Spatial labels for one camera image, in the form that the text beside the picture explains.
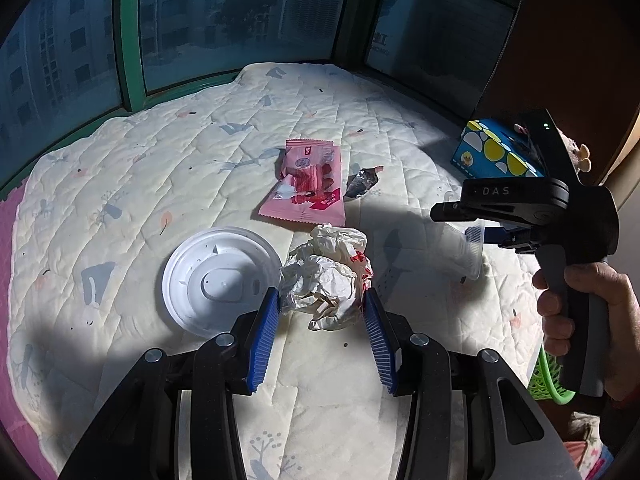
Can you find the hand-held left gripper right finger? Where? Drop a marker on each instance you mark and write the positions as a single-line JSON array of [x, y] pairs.
[[380, 345]]

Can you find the white paper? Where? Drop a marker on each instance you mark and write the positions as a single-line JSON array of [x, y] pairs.
[[325, 280]]

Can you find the blue spotted tissue box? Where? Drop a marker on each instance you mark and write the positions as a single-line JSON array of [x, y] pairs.
[[487, 150]]

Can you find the dark foil wrapper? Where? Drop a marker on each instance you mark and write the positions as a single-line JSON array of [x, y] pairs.
[[362, 182]]

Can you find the small plush toy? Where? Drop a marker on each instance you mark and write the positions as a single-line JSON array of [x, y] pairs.
[[575, 152]]

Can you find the pink snack wrapper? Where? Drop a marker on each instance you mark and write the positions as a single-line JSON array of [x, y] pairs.
[[310, 180]]

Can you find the green framed window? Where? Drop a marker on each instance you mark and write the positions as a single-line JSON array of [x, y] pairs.
[[130, 35]]

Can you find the small white pink wrapper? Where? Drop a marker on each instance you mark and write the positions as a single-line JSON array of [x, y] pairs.
[[287, 190]]

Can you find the green plastic basket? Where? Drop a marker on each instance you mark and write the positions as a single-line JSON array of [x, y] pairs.
[[545, 380]]

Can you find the clear plastic cup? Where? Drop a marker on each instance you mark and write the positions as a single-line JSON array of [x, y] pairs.
[[460, 255]]

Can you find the cream quilted printed blanket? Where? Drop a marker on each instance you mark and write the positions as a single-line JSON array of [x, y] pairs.
[[150, 185]]

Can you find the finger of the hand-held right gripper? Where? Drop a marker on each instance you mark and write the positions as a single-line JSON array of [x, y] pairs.
[[520, 200], [492, 236]]

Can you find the pink foam floor mat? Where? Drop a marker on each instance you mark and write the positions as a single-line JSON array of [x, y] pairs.
[[7, 285]]

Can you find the white round plastic lid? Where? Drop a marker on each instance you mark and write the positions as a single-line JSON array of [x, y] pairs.
[[215, 280]]

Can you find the person's right hand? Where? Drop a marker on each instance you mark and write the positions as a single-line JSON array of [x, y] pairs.
[[620, 320]]

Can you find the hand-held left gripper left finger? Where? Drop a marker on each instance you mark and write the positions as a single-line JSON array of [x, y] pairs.
[[262, 345]]

